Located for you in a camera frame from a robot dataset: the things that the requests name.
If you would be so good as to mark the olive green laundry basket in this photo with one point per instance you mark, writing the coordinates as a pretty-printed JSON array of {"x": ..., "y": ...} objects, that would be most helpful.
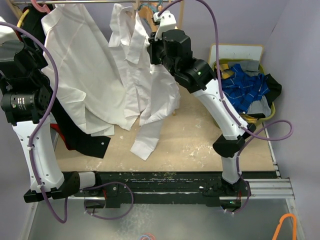
[{"x": 259, "y": 111}]

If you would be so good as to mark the pink hanger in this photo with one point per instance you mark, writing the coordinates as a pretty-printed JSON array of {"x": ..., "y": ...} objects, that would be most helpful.
[{"x": 42, "y": 8}]

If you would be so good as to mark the wooden hanger leftmost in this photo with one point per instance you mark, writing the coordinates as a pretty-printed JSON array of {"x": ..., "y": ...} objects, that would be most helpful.
[{"x": 147, "y": 15}]

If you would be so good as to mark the light wooden hanger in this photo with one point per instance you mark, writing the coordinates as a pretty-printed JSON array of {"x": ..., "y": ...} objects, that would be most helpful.
[{"x": 132, "y": 12}]

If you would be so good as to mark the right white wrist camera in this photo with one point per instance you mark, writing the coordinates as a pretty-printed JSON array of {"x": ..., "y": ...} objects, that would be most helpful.
[{"x": 166, "y": 21}]

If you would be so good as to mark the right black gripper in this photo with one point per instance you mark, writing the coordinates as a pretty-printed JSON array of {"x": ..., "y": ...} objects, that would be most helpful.
[{"x": 152, "y": 48}]

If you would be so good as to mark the black cloth in basket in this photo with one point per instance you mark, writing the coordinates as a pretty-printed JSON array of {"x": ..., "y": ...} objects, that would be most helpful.
[{"x": 270, "y": 88}]

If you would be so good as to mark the teal hanger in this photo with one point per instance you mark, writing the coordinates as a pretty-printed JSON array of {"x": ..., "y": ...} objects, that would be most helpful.
[{"x": 153, "y": 6}]

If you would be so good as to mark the yellow black cloth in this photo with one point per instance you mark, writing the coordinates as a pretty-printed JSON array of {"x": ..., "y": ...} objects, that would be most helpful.
[{"x": 225, "y": 71}]

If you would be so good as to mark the grey cloth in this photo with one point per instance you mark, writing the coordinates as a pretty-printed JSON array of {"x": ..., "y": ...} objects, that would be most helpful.
[{"x": 250, "y": 66}]

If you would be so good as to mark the blue shirt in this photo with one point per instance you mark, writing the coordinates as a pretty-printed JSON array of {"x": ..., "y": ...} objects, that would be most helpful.
[{"x": 242, "y": 90}]

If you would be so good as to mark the red black plaid shirt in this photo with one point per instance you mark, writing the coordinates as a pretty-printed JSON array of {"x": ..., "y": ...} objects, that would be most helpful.
[{"x": 56, "y": 127}]

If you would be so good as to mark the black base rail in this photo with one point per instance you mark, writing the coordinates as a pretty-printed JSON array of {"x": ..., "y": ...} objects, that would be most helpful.
[{"x": 171, "y": 188}]

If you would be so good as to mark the white shirt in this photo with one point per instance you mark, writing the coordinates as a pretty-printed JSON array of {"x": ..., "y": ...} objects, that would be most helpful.
[
  {"x": 89, "y": 88},
  {"x": 151, "y": 93}
]

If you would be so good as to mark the white board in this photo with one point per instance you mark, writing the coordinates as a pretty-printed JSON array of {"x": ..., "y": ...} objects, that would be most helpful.
[{"x": 240, "y": 51}]

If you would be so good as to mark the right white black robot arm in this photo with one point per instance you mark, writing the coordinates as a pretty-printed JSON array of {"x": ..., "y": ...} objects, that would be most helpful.
[{"x": 172, "y": 49}]

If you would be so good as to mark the yellow hanger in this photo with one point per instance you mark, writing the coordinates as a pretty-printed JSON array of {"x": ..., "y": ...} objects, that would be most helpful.
[{"x": 22, "y": 18}]

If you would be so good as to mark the wooden clothes rack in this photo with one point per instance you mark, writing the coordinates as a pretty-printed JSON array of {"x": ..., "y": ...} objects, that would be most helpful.
[{"x": 18, "y": 13}]

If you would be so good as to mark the hanging white shirt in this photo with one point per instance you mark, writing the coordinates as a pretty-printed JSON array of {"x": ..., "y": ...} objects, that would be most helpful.
[{"x": 89, "y": 88}]

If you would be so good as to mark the hanging black shirt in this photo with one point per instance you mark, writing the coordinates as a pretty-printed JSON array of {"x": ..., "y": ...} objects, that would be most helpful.
[{"x": 93, "y": 146}]

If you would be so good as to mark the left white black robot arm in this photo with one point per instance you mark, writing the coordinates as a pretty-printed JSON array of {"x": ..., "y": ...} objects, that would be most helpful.
[{"x": 29, "y": 84}]

